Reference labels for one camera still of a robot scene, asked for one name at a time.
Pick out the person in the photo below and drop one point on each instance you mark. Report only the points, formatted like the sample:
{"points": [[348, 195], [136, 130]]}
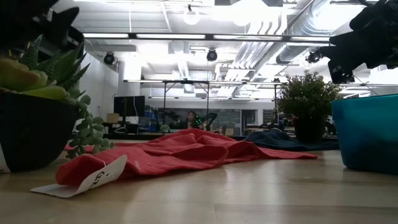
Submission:
{"points": [[189, 120]]}

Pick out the bushy green potted plant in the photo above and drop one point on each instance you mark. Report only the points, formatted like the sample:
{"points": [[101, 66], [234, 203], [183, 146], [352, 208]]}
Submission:
{"points": [[306, 102]]}

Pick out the overhead light bar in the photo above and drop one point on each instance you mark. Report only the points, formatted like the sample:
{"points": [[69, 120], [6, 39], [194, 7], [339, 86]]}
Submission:
{"points": [[202, 36]]}

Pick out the navy blue cloth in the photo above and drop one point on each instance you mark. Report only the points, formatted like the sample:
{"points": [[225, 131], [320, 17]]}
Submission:
{"points": [[292, 143]]}

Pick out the cardboard box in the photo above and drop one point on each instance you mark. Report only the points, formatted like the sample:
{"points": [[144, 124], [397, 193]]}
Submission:
{"points": [[112, 118]]}

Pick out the teal plastic tupperware container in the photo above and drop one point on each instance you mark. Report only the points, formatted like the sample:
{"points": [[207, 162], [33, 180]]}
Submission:
{"points": [[370, 133]]}

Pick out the white globe ceiling lamp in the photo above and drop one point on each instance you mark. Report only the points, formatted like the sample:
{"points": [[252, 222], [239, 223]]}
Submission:
{"points": [[191, 17]]}

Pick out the black overhead bar fixture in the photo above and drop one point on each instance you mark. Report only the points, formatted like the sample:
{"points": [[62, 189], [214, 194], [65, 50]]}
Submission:
{"points": [[345, 2]]}

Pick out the black computer monitor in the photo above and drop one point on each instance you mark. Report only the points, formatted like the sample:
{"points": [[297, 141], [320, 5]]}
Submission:
{"points": [[129, 105]]}

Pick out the large black ceiling spotlight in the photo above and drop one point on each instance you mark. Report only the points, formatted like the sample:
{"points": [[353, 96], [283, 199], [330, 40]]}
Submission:
{"points": [[314, 56]]}

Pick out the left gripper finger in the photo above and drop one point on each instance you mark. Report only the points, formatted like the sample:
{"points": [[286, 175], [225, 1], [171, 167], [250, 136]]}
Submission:
{"points": [[62, 23], [76, 39]]}

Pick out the red cloth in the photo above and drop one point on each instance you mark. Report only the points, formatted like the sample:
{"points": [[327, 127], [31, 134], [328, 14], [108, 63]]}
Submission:
{"points": [[199, 149]]}

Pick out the black background workstation frame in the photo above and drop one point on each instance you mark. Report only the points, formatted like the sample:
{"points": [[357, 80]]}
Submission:
{"points": [[186, 82]]}

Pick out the succulent plant in black pot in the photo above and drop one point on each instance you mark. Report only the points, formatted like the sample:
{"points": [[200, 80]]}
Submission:
{"points": [[31, 130]]}

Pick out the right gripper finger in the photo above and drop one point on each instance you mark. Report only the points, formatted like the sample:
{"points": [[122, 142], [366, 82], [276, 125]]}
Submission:
{"points": [[340, 73], [351, 46]]}

